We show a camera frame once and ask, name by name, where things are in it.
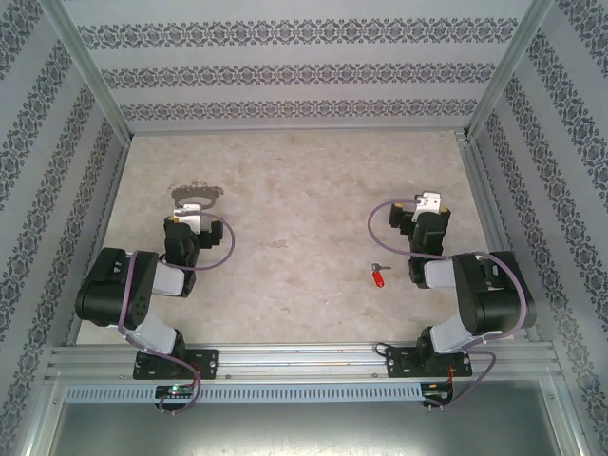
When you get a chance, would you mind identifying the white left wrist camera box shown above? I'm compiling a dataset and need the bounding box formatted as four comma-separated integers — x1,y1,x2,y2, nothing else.
171,202,210,233

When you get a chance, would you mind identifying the slotted grey cable duct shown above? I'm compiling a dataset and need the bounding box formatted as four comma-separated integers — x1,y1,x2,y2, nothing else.
64,383,425,403

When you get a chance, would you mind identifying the grey sheet metal panel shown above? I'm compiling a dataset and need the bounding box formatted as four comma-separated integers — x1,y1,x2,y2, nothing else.
47,401,576,456

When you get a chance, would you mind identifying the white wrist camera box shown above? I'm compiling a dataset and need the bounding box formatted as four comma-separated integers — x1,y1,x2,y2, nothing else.
411,192,443,222
171,202,210,233

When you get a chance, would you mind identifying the aluminium mounting rail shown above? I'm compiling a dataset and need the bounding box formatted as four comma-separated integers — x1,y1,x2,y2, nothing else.
46,342,558,381

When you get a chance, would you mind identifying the aluminium lower frame bar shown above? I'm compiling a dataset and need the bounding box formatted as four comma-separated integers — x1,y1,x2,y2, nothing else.
12,374,66,456
540,378,600,456

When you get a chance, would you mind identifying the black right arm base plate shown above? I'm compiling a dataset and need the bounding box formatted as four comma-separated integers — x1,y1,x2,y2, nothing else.
385,345,475,380

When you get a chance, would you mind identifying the aluminium table side rail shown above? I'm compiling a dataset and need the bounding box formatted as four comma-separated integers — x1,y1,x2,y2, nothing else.
456,131,542,342

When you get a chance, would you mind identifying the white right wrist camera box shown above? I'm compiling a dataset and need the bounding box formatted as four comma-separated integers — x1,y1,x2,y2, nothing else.
411,192,443,222

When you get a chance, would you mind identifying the aluminium table end rail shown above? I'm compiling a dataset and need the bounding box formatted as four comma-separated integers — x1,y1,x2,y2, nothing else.
127,126,471,139

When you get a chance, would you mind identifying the aluminium frame post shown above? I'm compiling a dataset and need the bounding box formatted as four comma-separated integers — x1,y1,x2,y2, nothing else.
40,0,134,140
467,0,556,140

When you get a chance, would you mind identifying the grey carabiner keyring with rings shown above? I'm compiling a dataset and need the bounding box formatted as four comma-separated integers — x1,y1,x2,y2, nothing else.
169,181,224,210

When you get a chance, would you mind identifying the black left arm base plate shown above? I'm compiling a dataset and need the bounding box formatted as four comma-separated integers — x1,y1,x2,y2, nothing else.
132,349,220,381

